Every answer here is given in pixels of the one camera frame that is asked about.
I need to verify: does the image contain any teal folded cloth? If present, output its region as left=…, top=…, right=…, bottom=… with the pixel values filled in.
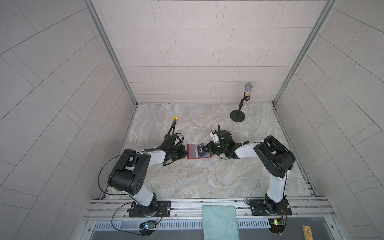
left=203, top=205, right=240, bottom=240

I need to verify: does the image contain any aluminium mounting rail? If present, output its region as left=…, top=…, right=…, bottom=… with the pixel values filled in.
left=80, top=197, right=336, bottom=221

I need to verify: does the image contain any red leather card holder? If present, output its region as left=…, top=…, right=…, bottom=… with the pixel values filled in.
left=187, top=143, right=212, bottom=160

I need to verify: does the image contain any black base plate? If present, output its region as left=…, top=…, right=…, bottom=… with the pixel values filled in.
left=246, top=198, right=292, bottom=216
left=127, top=201, right=172, bottom=218

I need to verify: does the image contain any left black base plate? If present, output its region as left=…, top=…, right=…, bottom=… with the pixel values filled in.
left=127, top=201, right=172, bottom=218

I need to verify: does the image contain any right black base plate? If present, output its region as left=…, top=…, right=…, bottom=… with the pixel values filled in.
left=246, top=198, right=292, bottom=216

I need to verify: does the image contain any black microphone stand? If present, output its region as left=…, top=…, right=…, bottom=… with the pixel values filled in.
left=230, top=83, right=253, bottom=123

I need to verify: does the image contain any green circuit board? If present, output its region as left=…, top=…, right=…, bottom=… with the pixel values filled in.
left=268, top=219, right=286, bottom=234
left=139, top=221, right=157, bottom=231

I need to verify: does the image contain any clear case with credit cards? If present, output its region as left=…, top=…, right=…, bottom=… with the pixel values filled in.
left=197, top=143, right=212, bottom=159

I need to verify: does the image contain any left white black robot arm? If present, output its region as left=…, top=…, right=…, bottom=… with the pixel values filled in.
left=108, top=133, right=188, bottom=217

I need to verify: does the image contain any right green circuit board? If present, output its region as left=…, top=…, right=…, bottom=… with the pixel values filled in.
left=268, top=219, right=286, bottom=234

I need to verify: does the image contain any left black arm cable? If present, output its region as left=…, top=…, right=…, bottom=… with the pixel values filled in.
left=97, top=118, right=178, bottom=236

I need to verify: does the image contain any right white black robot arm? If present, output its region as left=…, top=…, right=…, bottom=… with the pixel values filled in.
left=201, top=130, right=296, bottom=216

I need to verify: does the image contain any left green circuit board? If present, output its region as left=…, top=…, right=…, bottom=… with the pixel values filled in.
left=139, top=221, right=157, bottom=231

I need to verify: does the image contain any wooden block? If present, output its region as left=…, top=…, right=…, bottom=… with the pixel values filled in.
left=303, top=226, right=314, bottom=240

